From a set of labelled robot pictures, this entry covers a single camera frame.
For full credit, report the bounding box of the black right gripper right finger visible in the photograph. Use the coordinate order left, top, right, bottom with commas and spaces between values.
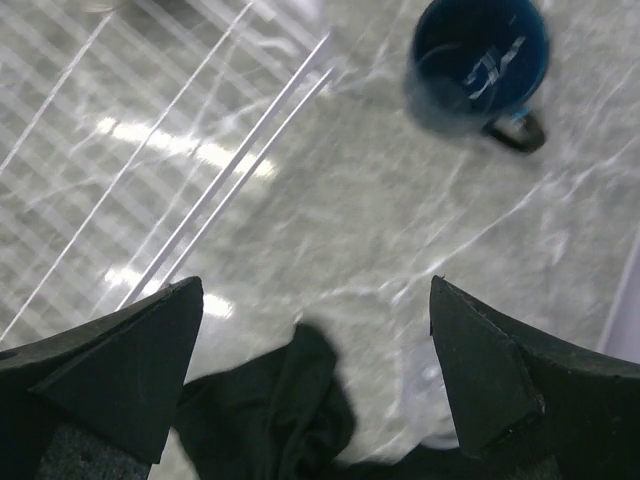
429, 276, 639, 479

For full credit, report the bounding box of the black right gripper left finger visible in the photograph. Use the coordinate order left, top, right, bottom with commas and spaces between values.
1, 276, 203, 479

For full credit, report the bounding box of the blue enamel mug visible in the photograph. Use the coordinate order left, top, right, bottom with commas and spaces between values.
404, 0, 550, 154

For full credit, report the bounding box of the clear plastic cup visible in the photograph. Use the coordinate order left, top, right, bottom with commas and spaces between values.
400, 335, 459, 450

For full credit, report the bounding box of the black cloth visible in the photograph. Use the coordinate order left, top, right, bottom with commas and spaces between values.
173, 323, 481, 479

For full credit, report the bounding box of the white wire dish rack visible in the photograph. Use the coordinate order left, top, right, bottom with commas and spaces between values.
1, 1, 331, 349

